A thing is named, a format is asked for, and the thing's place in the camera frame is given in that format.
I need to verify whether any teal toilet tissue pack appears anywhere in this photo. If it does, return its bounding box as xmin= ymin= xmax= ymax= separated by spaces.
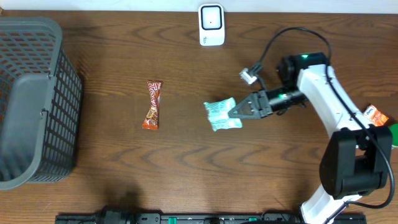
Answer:
xmin=204 ymin=97 xmax=243 ymax=132

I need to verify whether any red chocolate bar wrapper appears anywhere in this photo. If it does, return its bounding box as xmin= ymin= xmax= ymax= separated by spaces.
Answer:
xmin=142 ymin=81 xmax=163 ymax=130

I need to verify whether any small orange snack box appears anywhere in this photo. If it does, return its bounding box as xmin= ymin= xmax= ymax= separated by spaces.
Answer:
xmin=363 ymin=105 xmax=389 ymax=126

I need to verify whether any green lid jar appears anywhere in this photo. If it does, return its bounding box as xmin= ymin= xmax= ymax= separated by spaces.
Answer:
xmin=389 ymin=123 xmax=398 ymax=148

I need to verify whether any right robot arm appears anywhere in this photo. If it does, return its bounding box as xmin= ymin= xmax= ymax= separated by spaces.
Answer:
xmin=228 ymin=52 xmax=395 ymax=223

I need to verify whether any grey plastic mesh basket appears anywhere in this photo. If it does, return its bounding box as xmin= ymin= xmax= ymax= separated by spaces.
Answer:
xmin=1 ymin=17 xmax=83 ymax=190

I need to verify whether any right black cable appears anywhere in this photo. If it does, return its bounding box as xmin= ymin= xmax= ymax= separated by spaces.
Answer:
xmin=251 ymin=26 xmax=396 ymax=210

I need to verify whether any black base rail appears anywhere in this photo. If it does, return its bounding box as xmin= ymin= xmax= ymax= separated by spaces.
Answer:
xmin=55 ymin=205 xmax=368 ymax=224

